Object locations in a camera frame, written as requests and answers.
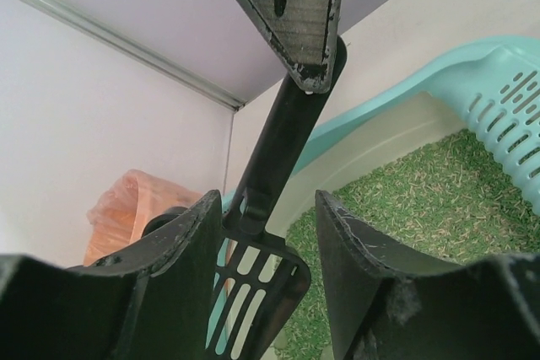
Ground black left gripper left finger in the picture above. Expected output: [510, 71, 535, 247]
[1, 191, 221, 359]

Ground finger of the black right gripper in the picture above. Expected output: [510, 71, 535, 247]
[236, 0, 342, 94]

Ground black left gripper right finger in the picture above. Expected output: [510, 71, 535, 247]
[316, 191, 539, 359]

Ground black litter scoop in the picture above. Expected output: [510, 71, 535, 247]
[141, 35, 349, 360]

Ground green cat litter pellets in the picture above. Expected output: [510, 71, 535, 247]
[276, 130, 539, 359]

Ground teal litter box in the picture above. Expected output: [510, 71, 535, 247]
[230, 36, 539, 359]

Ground orange lined waste bin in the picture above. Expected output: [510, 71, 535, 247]
[83, 169, 202, 266]

